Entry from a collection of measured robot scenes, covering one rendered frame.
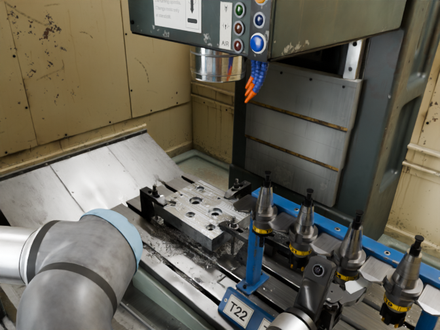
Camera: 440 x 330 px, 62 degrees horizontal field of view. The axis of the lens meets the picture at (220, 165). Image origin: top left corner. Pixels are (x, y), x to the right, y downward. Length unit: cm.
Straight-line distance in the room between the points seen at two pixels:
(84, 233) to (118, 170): 148
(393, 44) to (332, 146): 40
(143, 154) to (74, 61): 61
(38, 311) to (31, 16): 151
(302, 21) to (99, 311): 60
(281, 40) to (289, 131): 83
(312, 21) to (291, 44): 8
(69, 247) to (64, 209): 131
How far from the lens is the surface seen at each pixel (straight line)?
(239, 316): 105
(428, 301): 80
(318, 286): 72
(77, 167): 202
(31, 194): 191
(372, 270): 81
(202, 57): 101
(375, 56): 134
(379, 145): 140
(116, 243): 56
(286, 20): 73
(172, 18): 88
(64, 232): 58
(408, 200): 186
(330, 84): 137
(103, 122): 210
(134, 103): 218
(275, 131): 155
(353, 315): 116
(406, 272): 77
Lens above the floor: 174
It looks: 28 degrees down
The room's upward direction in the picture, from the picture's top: 1 degrees clockwise
